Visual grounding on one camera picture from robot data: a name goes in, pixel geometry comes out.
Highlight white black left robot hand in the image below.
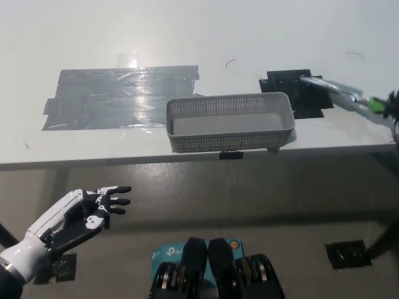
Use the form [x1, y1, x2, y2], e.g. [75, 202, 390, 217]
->
[27, 186, 132, 254]

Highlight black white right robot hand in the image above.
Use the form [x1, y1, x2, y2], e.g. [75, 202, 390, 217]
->
[385, 89, 399, 120]

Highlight garden trowel green black handle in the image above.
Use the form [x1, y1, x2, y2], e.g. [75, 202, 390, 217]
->
[299, 76, 389, 115]

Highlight black tape patch on desk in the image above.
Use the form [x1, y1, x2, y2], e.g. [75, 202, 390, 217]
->
[258, 69, 334, 120]

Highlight black robot body blocks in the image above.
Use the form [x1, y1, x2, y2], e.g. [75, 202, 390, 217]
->
[148, 237, 286, 299]

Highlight black floor tape patch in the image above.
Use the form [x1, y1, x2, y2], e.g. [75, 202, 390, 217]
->
[32, 252, 77, 285]
[324, 239, 373, 270]

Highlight teal tp-link box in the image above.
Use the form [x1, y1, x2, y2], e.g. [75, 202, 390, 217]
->
[151, 238, 244, 289]

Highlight grey perforated plastic basket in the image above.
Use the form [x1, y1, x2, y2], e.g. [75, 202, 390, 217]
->
[166, 92, 296, 154]

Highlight small black tape piece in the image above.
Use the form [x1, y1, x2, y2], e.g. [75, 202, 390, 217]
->
[219, 150, 244, 161]

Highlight large grey duct tape patch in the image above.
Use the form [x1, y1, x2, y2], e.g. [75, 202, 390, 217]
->
[40, 64, 203, 132]

